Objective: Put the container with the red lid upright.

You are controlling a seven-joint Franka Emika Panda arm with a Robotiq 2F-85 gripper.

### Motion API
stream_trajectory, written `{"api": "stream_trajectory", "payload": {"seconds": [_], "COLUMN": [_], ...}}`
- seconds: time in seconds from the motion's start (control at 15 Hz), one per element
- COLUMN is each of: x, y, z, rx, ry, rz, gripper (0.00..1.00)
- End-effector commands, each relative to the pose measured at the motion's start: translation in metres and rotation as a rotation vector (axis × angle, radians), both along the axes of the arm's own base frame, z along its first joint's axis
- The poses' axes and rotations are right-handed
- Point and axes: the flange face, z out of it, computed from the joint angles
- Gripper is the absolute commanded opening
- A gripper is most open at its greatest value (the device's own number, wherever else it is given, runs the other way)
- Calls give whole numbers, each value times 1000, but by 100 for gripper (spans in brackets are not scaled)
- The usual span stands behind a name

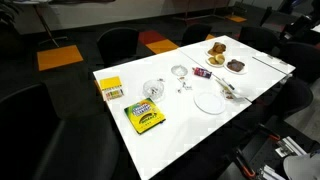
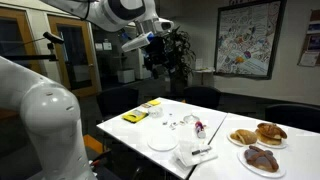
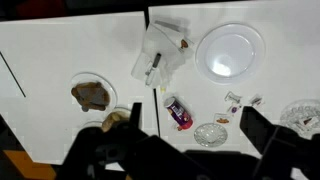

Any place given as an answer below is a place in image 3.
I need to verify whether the brown sauce packet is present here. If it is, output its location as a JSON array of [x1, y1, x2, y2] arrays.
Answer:
[[179, 38, 195, 51]]

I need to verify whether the plain white condiment packet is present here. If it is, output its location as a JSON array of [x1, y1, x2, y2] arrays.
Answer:
[[224, 91, 243, 104]]

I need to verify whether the purple container with red lid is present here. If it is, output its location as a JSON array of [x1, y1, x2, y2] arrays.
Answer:
[[163, 96, 194, 132]]

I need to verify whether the clear plate under brown pastry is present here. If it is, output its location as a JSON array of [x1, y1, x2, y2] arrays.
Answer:
[[69, 72, 118, 113]]

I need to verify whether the orange print condiment packet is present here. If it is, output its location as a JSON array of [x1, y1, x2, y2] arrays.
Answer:
[[213, 112, 232, 126]]

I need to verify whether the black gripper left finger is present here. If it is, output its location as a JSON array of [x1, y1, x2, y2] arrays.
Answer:
[[56, 101, 214, 180]]

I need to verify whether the large cut glass bowl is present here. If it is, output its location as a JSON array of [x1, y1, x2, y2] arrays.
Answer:
[[279, 99, 320, 140]]

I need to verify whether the black handled knife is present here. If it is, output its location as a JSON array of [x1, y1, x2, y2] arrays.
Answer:
[[144, 52, 163, 86]]

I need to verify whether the dark brown pastry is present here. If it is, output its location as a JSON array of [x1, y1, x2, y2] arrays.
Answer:
[[70, 81, 111, 113]]

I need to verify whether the golden bread roll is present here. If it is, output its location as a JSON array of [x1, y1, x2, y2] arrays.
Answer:
[[101, 111, 131, 133]]

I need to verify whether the white packet with purple dot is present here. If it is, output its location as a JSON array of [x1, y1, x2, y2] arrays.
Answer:
[[228, 103, 243, 115]]

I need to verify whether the large white plate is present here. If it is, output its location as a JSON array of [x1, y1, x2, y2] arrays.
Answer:
[[194, 22, 267, 85]]

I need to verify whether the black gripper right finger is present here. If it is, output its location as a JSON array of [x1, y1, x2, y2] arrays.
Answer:
[[239, 105, 320, 180]]

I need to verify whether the small clear glass bowl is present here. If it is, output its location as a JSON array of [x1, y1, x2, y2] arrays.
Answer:
[[193, 122, 229, 148]]

